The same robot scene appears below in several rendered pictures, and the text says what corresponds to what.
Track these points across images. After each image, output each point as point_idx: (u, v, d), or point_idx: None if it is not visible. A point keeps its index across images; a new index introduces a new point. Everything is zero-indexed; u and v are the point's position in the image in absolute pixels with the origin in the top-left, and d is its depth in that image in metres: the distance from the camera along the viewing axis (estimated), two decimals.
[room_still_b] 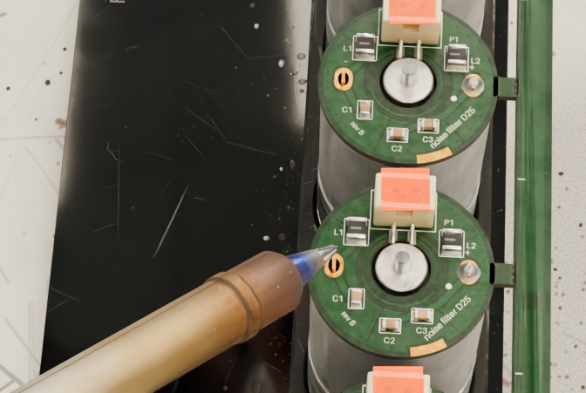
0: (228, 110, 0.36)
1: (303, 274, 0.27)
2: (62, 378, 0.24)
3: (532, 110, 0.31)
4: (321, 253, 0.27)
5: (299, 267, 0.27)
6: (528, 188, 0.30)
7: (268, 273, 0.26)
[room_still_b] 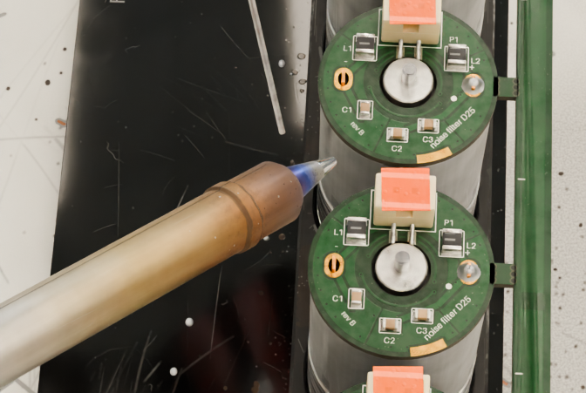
0: (228, 110, 0.36)
1: (303, 185, 0.27)
2: (63, 283, 0.24)
3: (532, 110, 0.31)
4: (321, 164, 0.27)
5: (299, 177, 0.27)
6: (528, 188, 0.30)
7: (269, 183, 0.26)
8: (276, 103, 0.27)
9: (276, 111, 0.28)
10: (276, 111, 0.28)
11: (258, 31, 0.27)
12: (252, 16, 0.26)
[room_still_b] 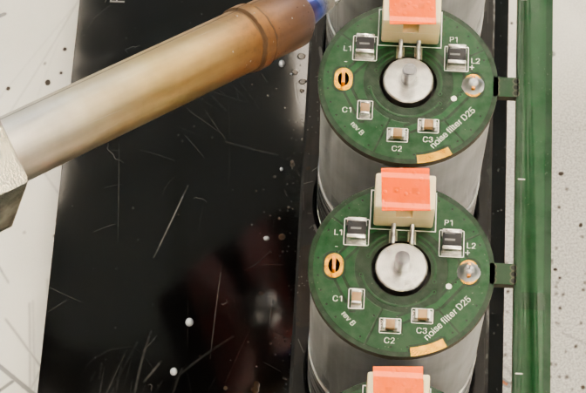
0: (228, 110, 0.36)
1: (316, 10, 0.28)
2: (91, 84, 0.26)
3: (532, 110, 0.31)
4: None
5: (311, 3, 0.28)
6: (528, 188, 0.30)
7: (282, 5, 0.28)
8: None
9: None
10: None
11: None
12: None
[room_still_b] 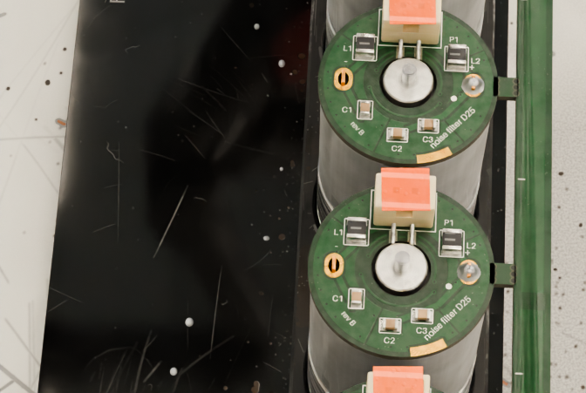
0: (228, 110, 0.36)
1: None
2: None
3: (532, 110, 0.31)
4: None
5: None
6: (528, 188, 0.30)
7: None
8: None
9: None
10: None
11: None
12: None
